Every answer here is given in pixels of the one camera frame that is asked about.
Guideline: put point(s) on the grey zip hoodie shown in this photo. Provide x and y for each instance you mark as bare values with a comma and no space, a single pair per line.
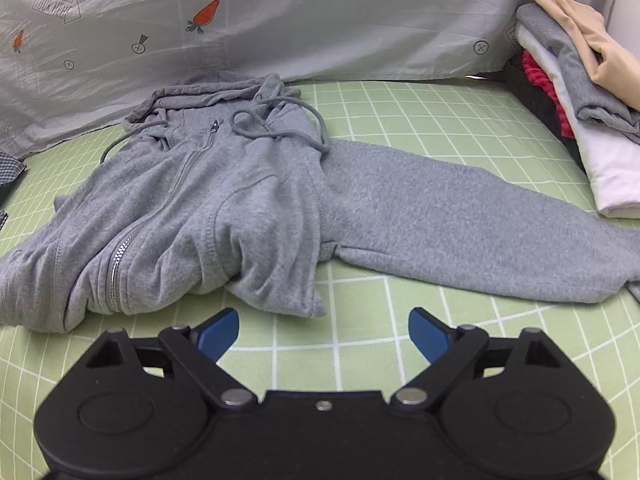
230,181

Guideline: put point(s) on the green grid bed sheet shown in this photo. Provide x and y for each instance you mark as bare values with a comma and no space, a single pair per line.
362,342

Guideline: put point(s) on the white folded garment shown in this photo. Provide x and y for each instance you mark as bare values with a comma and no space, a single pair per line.
610,159

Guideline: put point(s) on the white carrot print sheet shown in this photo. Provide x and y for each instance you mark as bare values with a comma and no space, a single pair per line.
69,66

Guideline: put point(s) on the beige folded garment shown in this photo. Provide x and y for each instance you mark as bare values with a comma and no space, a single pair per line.
607,63

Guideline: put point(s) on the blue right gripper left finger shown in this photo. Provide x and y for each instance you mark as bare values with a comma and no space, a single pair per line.
216,335

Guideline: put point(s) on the blue checked shirt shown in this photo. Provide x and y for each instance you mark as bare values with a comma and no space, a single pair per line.
11,171

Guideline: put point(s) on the black folded garment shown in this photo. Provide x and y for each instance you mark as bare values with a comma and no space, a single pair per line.
537,103

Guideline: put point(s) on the red striped folded garment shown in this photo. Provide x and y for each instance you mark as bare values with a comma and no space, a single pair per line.
539,78

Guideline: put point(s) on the grey folded garment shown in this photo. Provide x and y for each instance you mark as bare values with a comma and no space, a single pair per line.
553,49

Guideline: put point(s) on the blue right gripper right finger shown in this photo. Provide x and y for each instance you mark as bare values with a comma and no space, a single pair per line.
429,334

